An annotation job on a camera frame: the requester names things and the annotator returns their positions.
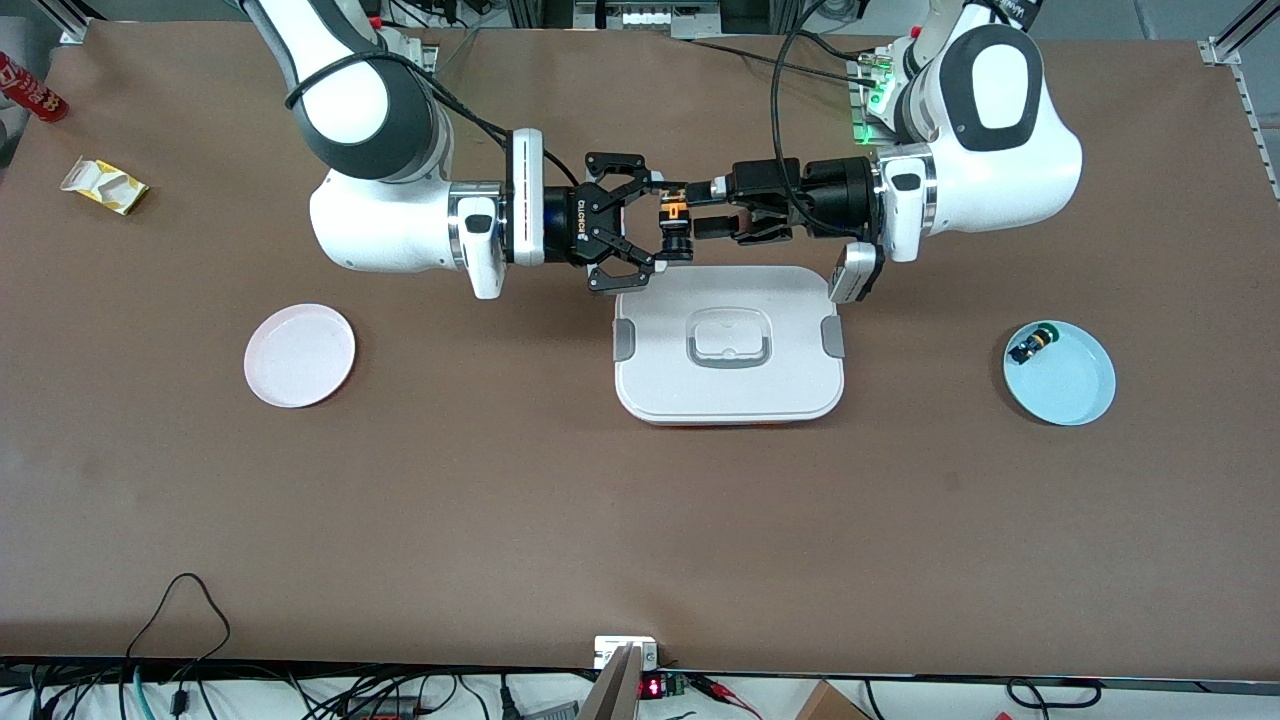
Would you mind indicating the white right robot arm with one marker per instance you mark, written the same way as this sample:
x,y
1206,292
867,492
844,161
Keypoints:
x,y
380,225

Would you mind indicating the brown cardboard box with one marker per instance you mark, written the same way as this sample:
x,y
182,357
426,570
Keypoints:
x,y
830,705

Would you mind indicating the small white box device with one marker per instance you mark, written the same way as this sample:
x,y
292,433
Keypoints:
x,y
612,648

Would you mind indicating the crumpled yellow white carton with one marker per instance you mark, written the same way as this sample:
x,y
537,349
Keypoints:
x,y
105,185

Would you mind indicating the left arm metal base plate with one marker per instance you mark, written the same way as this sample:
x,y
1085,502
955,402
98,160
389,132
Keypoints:
x,y
870,100

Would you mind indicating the red clip test leads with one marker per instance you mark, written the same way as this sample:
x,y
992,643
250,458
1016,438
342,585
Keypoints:
x,y
725,695

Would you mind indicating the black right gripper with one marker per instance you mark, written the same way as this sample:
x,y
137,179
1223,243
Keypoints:
x,y
572,226

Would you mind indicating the aluminium frame profile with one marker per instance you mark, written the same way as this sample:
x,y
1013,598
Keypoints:
x,y
1235,35
75,22

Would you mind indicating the perforated metal side rail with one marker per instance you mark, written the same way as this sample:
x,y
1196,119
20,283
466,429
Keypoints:
x,y
1258,130

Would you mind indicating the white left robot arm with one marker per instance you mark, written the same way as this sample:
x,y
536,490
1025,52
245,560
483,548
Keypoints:
x,y
1000,170

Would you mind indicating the grey metal bar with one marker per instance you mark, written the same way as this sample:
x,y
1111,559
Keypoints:
x,y
615,690

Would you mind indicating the white lidded storage box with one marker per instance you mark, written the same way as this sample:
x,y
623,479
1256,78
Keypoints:
x,y
730,390

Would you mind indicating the circuit board with red display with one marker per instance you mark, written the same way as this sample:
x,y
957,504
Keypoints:
x,y
660,687

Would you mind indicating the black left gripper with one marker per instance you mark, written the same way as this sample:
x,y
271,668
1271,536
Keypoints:
x,y
838,196

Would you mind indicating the small black yellow component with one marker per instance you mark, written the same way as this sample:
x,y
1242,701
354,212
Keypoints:
x,y
1032,347

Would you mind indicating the white power strip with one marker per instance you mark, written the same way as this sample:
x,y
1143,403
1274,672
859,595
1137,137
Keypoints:
x,y
645,15

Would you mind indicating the pink round plate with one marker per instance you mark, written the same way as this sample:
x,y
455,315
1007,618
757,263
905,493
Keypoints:
x,y
300,355

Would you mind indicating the orange black push-button switch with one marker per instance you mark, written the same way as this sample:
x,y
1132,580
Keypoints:
x,y
677,212

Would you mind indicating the light blue round plate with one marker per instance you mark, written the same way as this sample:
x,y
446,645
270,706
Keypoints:
x,y
1070,385

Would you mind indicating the red drink can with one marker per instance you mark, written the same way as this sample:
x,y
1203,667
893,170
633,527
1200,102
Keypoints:
x,y
30,88

